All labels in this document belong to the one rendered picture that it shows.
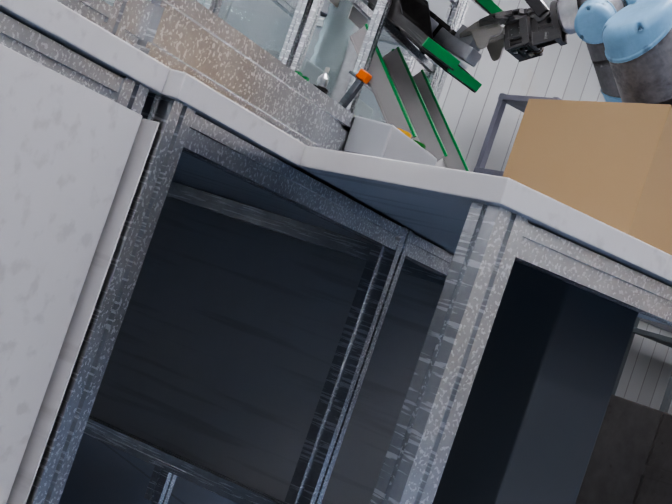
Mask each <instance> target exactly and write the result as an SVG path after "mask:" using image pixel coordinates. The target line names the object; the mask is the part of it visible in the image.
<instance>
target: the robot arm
mask: <svg viewBox="0 0 672 504"><path fill-rule="evenodd" d="M525 1H526V3H527V4H528V5H529V7H530V8H528V9H527V8H525V9H524V8H518V9H513V10H508V11H501V12H497V13H493V14H490V15H488V16H486V17H484V18H481V19H479V21H477V22H475V23H473V24H472V25H470V26H469V27H468V28H466V29H465V30H464V31H463V32H461V33H460V34H459V37H460V38H461V37H466V36H470V35H472V36H473V39H474V41H475V44H476V46H477V48H478V49H484V48H486V47H487V50H488V52H489V55H490V57H491V59H492V60H493V61H497V60H499V59H500V57H501V54H502V51H503V49H504V48H505V50H506V51H507V52H509V53H510V54H511V55H512V56H513V57H515V58H516V59H517V60H519V62H522V61H525V60H529V59H532V58H536V57H539V56H542V55H543V50H544V47H546V46H549V45H552V44H556V43H558V44H559V45H560V46H563V45H566V44H567V35H568V34H570V35H571V34H575V33H576V34H577V35H578V37H579V38H580V39H582V40H583V41H584V42H586V45H587V48H588V51H589V54H590V57H591V60H592V62H593V65H594V68H595V71H596V74H597V78H598V81H599V84H600V87H601V93H602V94H603V97H604V99H605V102H621V103H645V104H669V105H671V106H672V0H555V1H552V2H551V3H550V9H549V8H548V7H547V5H546V4H545V3H544V2H543V0H525ZM502 24H503V25H505V26H504V27H502V26H501V25H502ZM542 47H543V50H542Z"/></svg>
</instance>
